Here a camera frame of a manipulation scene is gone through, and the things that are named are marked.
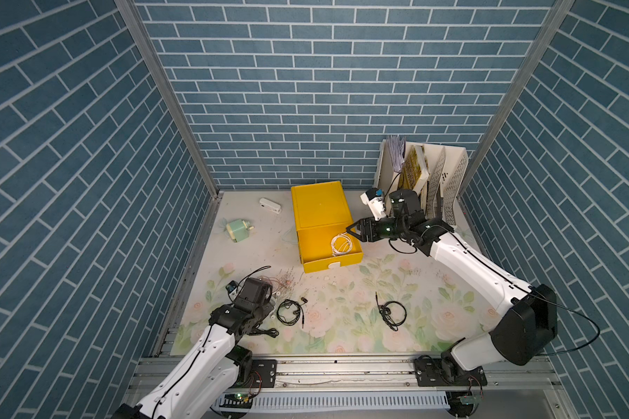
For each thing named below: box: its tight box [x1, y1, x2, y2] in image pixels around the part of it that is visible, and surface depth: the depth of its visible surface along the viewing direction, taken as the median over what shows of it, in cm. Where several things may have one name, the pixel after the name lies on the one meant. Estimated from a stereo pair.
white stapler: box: [258, 197, 283, 214], surface depth 114 cm
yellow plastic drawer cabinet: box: [290, 180, 365, 274], surface depth 86 cm
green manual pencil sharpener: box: [225, 219, 256, 243], surface depth 102 cm
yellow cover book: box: [398, 144, 430, 193], surface depth 96 cm
